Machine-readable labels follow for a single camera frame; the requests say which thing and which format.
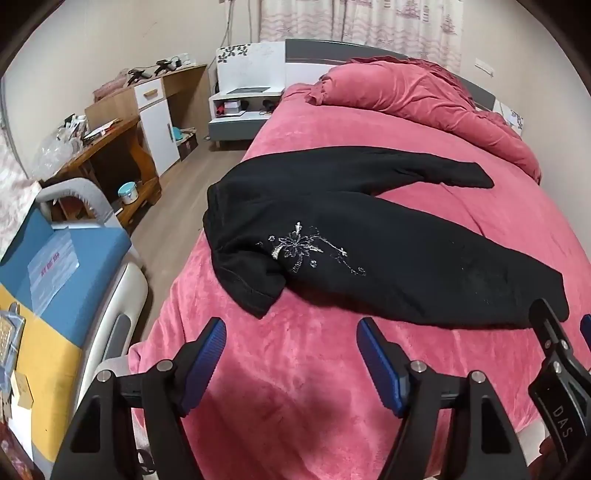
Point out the teal lidded pot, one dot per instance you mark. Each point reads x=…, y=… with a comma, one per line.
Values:
x=129, y=194

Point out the pink folded cloth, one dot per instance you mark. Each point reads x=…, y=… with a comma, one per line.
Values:
x=113, y=85

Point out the clear plastic sleeve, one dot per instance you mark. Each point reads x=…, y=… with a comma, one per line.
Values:
x=55, y=267

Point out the yellow cloth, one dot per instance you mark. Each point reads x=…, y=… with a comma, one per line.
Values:
x=46, y=360

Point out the white patterned curtain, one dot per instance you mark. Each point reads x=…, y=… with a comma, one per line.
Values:
x=369, y=23

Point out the grey bed headboard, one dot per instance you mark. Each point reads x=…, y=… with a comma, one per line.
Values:
x=323, y=50

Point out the pink patterned cloth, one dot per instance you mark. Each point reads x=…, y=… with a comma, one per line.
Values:
x=16, y=194

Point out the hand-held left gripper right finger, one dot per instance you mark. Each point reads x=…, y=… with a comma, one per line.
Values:
x=378, y=364

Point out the wooden desk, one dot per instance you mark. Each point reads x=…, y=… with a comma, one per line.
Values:
x=111, y=143

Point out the white nightstand with leaf print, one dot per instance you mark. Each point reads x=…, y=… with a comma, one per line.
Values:
x=249, y=64
x=510, y=115

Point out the bed with pink sheet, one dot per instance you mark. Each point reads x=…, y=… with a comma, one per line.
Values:
x=295, y=360

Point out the clear plastic bags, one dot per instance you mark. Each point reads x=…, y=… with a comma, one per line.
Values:
x=60, y=150

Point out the white wall socket strip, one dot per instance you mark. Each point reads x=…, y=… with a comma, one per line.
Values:
x=485, y=67

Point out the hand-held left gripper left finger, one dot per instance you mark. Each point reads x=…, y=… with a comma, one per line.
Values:
x=210, y=355

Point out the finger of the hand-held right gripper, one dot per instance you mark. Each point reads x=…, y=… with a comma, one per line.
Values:
x=551, y=332
x=586, y=330

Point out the dark storage box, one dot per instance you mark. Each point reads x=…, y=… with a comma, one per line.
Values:
x=187, y=145

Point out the blue seat cushion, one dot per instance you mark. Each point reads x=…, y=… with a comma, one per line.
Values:
x=92, y=277

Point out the black tools on cabinet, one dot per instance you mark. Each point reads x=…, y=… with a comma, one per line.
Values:
x=157, y=68

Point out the pink duvet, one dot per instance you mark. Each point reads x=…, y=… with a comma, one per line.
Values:
x=415, y=97

